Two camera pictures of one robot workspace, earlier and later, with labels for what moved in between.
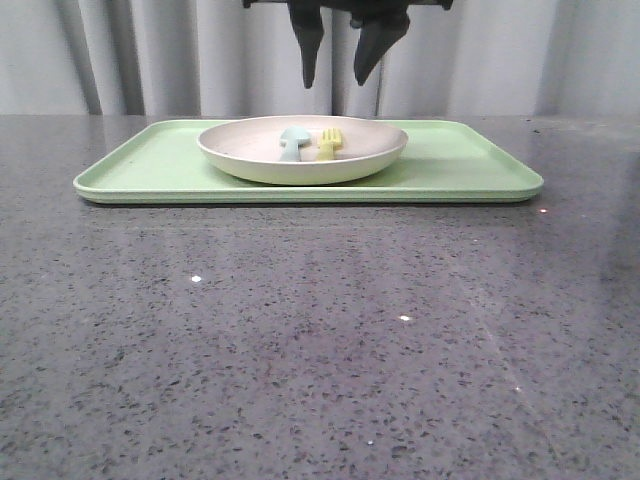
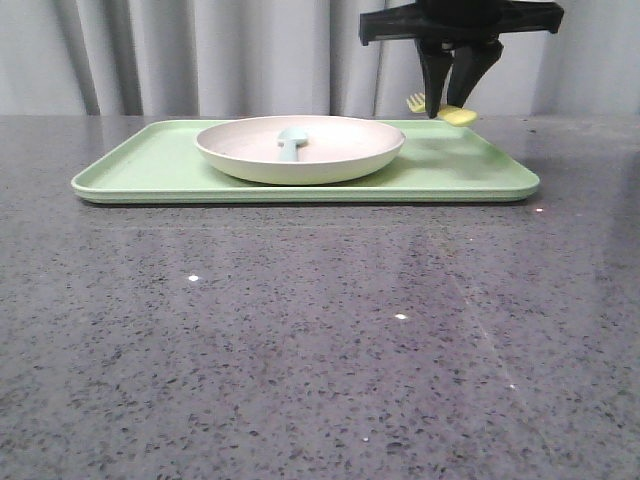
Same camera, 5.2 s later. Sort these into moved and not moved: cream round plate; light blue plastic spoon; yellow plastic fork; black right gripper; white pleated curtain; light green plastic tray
Moved: black right gripper; yellow plastic fork
Not moved: light green plastic tray; cream round plate; white pleated curtain; light blue plastic spoon
